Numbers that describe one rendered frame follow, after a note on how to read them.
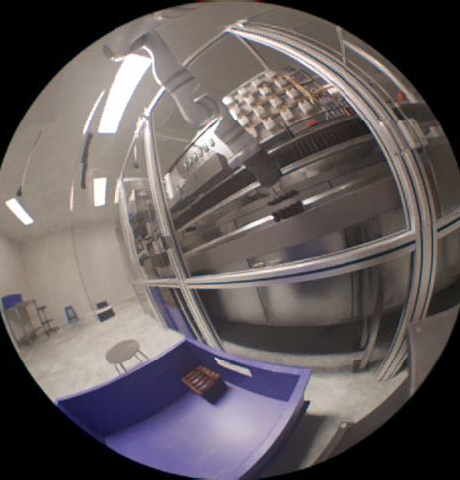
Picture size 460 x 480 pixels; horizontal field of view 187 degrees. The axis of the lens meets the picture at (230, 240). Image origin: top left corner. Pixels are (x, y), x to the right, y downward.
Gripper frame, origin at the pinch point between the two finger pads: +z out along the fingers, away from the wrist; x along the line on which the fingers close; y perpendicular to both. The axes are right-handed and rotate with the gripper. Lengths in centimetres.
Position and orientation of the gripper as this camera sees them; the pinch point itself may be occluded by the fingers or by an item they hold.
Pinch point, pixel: (283, 197)
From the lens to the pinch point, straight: 46.1
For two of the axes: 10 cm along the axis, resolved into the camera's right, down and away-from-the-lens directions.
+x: -7.1, 2.9, 6.5
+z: 6.9, 5.1, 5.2
